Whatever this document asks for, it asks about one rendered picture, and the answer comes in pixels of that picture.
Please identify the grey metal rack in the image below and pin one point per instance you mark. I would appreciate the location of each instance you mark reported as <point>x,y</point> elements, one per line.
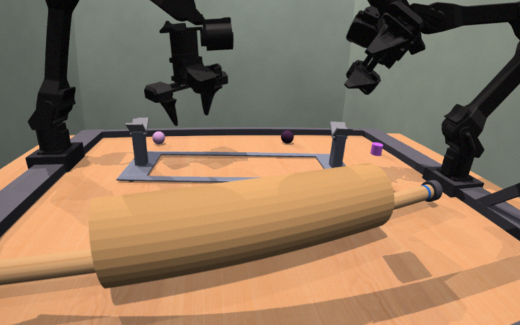
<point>140,167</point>

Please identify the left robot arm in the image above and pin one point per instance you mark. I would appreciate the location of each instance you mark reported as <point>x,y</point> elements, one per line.
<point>56,98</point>

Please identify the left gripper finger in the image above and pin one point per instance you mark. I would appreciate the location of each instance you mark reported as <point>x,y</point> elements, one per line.
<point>207,98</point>
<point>170,109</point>

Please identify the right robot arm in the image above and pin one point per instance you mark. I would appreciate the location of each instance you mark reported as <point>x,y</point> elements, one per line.
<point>461,126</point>

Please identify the purple cylinder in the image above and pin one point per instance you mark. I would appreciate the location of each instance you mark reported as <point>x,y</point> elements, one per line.
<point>376,149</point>

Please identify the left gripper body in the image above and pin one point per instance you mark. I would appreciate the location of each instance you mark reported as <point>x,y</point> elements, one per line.
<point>161,92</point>

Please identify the tan paper roll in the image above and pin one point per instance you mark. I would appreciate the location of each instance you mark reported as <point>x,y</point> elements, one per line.
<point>149,236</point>

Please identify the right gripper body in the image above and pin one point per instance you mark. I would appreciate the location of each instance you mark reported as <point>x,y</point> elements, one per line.
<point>408,18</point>

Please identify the brown round bar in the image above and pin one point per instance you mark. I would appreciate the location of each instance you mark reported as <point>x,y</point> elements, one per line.
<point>79,262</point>

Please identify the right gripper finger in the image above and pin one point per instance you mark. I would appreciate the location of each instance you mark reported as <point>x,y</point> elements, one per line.
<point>359,79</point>
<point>391,35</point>

